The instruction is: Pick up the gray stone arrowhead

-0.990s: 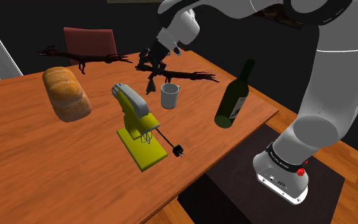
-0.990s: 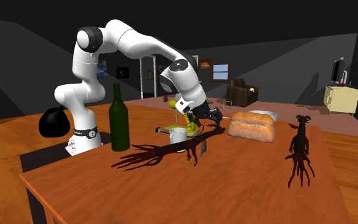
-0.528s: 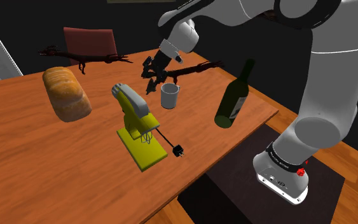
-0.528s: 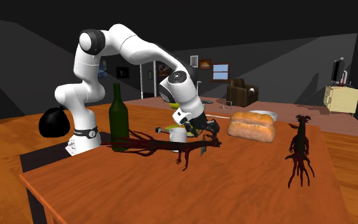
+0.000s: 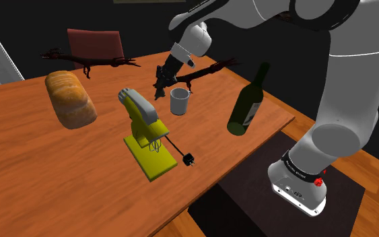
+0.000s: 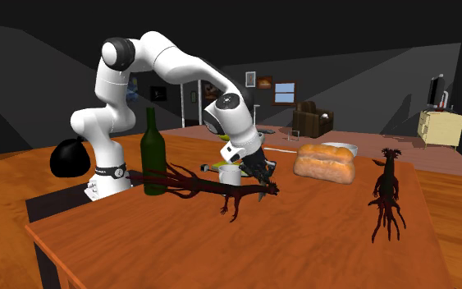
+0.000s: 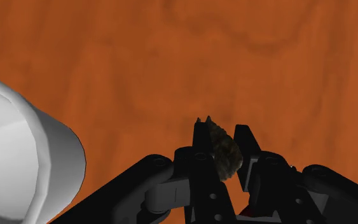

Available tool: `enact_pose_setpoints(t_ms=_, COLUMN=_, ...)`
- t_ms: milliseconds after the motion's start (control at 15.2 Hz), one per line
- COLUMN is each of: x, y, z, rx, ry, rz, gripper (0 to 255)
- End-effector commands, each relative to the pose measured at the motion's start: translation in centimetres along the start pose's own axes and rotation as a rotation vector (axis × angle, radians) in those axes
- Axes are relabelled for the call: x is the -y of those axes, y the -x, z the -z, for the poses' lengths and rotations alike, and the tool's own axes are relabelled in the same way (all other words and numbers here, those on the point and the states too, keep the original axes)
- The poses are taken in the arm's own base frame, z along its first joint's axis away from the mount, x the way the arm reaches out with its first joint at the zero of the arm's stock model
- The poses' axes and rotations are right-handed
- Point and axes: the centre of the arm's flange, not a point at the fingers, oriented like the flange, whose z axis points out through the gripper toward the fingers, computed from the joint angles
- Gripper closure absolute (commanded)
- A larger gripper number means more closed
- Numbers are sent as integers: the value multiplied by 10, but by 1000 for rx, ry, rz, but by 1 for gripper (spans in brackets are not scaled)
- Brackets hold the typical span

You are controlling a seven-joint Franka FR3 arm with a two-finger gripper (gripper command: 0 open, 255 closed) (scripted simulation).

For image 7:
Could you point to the brown rough lump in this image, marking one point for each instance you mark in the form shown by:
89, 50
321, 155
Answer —
226, 155

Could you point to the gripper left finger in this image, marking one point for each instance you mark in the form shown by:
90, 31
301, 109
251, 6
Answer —
197, 173

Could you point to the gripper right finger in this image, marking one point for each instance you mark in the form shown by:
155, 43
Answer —
278, 183

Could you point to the white cup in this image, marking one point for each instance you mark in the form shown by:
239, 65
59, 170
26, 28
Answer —
23, 155

